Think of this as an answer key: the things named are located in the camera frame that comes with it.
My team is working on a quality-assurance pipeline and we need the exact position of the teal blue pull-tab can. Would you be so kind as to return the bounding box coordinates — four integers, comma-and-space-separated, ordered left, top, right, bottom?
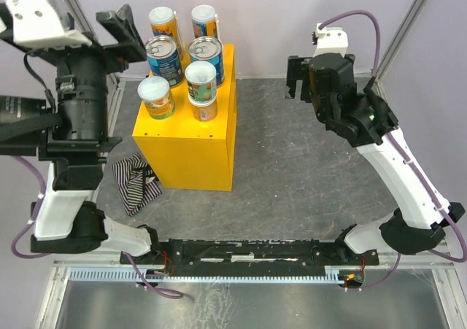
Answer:
145, 35, 184, 88

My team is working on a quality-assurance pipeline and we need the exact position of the green label can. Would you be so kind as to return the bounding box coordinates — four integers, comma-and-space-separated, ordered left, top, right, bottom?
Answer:
137, 76, 175, 120

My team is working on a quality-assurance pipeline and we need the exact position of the blue orange can with spoon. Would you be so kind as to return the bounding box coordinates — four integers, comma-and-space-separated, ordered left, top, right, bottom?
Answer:
191, 4, 220, 39

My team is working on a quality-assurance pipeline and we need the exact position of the silver top tin can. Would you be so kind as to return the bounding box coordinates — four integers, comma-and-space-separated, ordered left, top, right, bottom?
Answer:
188, 36, 225, 86

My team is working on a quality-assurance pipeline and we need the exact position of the clear lid can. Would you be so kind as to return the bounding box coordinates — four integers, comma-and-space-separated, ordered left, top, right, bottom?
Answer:
185, 61, 217, 103

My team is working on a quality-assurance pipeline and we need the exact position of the yellow shelf cabinet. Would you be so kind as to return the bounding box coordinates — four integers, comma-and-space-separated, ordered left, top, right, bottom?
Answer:
133, 44, 237, 191

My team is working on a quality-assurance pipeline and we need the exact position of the orange can white lid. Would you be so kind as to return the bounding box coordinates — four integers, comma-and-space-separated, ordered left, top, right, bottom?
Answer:
190, 99, 217, 122

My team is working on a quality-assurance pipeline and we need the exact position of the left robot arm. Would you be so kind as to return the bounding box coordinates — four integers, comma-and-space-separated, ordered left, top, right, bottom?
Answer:
1, 5, 161, 263

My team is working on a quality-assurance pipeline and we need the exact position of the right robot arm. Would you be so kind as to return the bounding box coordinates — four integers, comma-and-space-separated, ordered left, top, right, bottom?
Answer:
286, 53, 465, 264

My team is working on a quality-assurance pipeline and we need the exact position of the striped black white cloth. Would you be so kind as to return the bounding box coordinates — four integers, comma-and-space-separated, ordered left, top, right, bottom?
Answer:
112, 153, 161, 217

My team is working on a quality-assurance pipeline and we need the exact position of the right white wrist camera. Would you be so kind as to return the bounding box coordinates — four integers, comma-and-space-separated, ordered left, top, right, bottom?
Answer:
312, 23, 349, 58

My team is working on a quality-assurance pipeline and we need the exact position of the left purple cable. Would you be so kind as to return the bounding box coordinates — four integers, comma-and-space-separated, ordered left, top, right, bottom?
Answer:
10, 155, 48, 260

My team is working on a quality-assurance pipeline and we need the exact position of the purple cable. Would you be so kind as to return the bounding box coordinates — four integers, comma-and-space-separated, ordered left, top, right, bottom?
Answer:
317, 9, 467, 290
10, 155, 48, 260

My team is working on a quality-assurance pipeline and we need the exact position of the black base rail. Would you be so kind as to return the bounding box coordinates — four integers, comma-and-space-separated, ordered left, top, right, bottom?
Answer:
134, 235, 379, 276

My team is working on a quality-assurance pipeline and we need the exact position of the light blue cable duct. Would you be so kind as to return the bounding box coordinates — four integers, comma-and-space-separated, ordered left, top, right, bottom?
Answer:
69, 267, 346, 285

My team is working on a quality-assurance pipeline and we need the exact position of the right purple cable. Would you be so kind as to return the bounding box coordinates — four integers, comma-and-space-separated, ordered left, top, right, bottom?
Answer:
317, 9, 467, 290

